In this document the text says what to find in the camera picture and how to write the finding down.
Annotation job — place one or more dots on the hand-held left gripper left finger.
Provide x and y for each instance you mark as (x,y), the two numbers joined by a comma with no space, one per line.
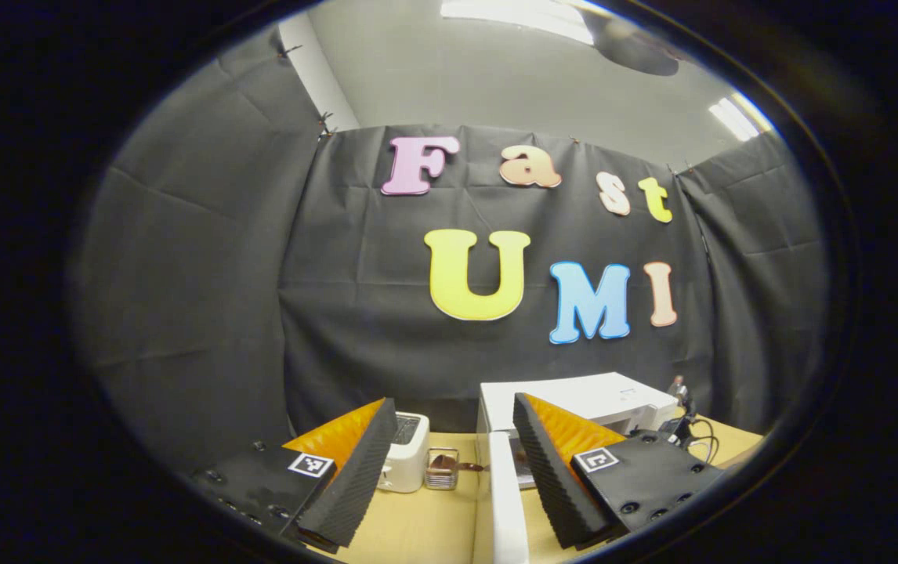
(355,478)

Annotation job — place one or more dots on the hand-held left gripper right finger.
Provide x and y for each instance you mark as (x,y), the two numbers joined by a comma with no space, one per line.
(551,478)

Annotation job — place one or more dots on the white toaster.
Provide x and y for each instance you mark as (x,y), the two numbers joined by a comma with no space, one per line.
(406,454)

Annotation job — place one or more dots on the small clear glass container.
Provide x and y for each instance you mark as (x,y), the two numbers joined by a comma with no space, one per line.
(441,470)

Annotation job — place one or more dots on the black backdrop cloth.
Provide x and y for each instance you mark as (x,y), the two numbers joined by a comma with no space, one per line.
(222,274)

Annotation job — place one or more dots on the ceiling light panel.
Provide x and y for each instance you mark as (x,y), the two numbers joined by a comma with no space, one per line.
(519,16)
(739,117)

